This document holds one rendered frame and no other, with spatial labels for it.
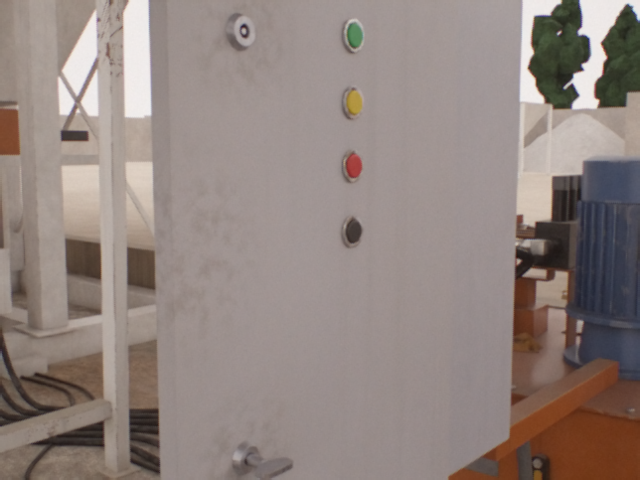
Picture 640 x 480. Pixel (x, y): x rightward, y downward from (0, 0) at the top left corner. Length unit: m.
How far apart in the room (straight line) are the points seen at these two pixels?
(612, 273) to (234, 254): 1.08
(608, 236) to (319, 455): 0.98
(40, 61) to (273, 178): 3.31
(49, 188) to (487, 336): 3.10
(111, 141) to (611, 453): 1.63
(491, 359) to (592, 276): 0.61
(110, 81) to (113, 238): 0.47
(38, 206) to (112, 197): 1.50
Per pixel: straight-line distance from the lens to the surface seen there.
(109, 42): 2.38
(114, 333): 2.47
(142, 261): 5.12
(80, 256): 5.74
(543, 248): 1.67
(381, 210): 0.74
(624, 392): 1.51
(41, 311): 3.93
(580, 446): 1.44
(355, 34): 0.70
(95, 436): 2.96
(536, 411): 1.23
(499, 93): 0.99
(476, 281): 0.96
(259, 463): 0.62
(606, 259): 1.58
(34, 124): 3.85
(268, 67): 0.62
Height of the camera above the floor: 1.05
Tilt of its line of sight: 7 degrees down
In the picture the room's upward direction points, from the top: straight up
